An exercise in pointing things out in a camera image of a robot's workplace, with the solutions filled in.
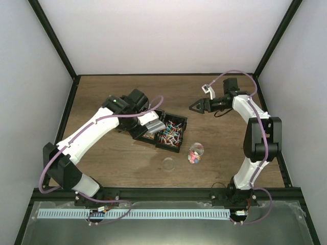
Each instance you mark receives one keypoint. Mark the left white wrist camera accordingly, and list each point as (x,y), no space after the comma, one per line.
(147,118)

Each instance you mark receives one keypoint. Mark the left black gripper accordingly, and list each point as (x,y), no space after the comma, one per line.
(135,135)

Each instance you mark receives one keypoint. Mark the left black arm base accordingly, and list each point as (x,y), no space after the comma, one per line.
(104,196)

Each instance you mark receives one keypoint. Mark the light blue slotted cable duct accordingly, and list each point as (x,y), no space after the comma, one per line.
(211,214)

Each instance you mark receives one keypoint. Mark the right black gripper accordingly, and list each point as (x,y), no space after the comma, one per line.
(203,101)

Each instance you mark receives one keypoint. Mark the clear glass jar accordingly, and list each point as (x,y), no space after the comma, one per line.
(197,147)

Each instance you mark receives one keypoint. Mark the clear jar lid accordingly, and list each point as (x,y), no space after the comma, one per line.
(168,164)

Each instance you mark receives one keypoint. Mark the black aluminium frame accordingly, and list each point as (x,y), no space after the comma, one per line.
(286,193)

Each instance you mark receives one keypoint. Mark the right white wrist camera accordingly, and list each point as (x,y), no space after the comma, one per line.
(207,89)

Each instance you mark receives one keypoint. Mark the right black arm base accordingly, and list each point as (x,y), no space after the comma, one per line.
(229,195)

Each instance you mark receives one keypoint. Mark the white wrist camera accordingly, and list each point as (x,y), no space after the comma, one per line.
(207,89)
(147,118)

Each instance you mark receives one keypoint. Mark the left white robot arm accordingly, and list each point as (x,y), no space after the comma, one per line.
(61,159)

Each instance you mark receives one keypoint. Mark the star candies in jar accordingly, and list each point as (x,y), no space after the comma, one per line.
(194,157)

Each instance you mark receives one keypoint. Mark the metal scoop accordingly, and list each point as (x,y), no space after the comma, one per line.
(155,126)

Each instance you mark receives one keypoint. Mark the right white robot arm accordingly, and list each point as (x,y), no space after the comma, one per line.
(263,137)

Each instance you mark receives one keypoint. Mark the black bin round lollipops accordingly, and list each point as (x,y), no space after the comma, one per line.
(171,137)

